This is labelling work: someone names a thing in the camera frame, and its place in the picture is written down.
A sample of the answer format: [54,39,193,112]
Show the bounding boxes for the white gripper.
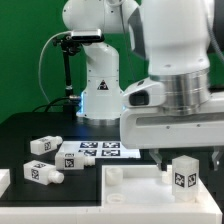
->
[120,91,224,171]

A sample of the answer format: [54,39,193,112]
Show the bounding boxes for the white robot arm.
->
[62,0,224,152]

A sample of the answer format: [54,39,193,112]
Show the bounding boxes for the white corner fence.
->
[0,167,224,224]

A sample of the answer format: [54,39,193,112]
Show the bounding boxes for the white sheet with tags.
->
[59,141,140,158]

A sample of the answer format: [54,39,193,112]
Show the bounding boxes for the white block left edge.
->
[0,169,11,198]

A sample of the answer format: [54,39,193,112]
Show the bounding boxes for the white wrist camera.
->
[123,78,166,108]

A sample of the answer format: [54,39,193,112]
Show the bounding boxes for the black cables on table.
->
[32,97,77,113]

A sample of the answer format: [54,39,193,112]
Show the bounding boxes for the black camera stand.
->
[53,35,81,115]

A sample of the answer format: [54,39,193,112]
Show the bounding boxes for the grey camera on stand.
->
[71,29,104,43]

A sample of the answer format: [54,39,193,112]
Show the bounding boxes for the white camera cable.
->
[38,30,72,104]

